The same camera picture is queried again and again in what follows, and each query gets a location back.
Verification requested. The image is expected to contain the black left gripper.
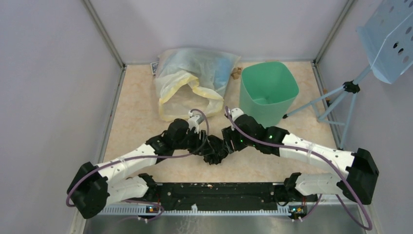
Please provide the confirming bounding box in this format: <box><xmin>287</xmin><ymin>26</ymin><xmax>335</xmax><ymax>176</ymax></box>
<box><xmin>173</xmin><ymin>128</ymin><xmax>215</xmax><ymax>156</ymax></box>

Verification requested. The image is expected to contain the black trash bag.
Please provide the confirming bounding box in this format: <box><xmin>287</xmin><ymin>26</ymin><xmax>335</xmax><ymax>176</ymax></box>
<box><xmin>201</xmin><ymin>135</ymin><xmax>229</xmax><ymax>165</ymax></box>

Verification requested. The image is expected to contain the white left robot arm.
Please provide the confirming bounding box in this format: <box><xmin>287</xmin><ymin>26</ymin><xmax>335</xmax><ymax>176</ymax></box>
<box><xmin>66</xmin><ymin>115</ymin><xmax>207</xmax><ymax>219</ymax></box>

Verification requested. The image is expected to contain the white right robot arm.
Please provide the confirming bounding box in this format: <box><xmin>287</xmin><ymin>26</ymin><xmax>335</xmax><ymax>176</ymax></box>
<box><xmin>222</xmin><ymin>108</ymin><xmax>379</xmax><ymax>205</ymax></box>

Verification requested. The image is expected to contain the green plastic trash bin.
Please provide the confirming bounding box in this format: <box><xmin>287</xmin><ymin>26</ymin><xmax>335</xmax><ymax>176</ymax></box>
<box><xmin>239</xmin><ymin>61</ymin><xmax>300</xmax><ymax>127</ymax></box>

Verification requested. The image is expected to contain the translucent yellow-trimmed plastic bag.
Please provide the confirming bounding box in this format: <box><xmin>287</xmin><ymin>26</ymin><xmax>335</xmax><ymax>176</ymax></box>
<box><xmin>153</xmin><ymin>48</ymin><xmax>241</xmax><ymax>121</ymax></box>

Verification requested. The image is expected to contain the small brown object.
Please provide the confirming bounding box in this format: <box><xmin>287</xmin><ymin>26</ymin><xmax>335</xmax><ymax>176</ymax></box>
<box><xmin>230</xmin><ymin>67</ymin><xmax>243</xmax><ymax>79</ymax></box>

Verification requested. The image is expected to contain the dark blue card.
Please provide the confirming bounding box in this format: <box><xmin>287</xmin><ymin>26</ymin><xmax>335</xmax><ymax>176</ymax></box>
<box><xmin>150</xmin><ymin>61</ymin><xmax>159</xmax><ymax>76</ymax></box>

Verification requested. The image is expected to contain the light blue tripod stand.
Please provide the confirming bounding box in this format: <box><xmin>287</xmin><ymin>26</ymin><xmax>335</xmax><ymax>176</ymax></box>
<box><xmin>282</xmin><ymin>65</ymin><xmax>371</xmax><ymax>150</ymax></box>

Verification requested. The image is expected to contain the light blue perforated stand tray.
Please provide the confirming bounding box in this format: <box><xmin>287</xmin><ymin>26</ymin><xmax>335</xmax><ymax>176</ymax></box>
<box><xmin>357</xmin><ymin>0</ymin><xmax>413</xmax><ymax>84</ymax></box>

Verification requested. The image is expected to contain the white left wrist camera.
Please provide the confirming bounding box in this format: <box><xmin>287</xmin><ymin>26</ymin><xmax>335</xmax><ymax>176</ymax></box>
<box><xmin>187</xmin><ymin>109</ymin><xmax>205</xmax><ymax>134</ymax></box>

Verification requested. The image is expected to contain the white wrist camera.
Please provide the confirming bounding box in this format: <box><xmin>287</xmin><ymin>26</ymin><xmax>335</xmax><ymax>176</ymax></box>
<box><xmin>187</xmin><ymin>109</ymin><xmax>205</xmax><ymax>134</ymax></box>
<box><xmin>228</xmin><ymin>108</ymin><xmax>244</xmax><ymax>121</ymax></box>

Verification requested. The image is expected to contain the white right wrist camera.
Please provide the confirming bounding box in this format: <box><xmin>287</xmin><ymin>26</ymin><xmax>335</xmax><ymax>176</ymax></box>
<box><xmin>228</xmin><ymin>108</ymin><xmax>244</xmax><ymax>121</ymax></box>

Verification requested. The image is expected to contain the white cable duct strip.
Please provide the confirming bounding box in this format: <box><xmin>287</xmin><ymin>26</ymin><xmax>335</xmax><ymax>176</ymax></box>
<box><xmin>99</xmin><ymin>203</ymin><xmax>306</xmax><ymax>217</ymax></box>

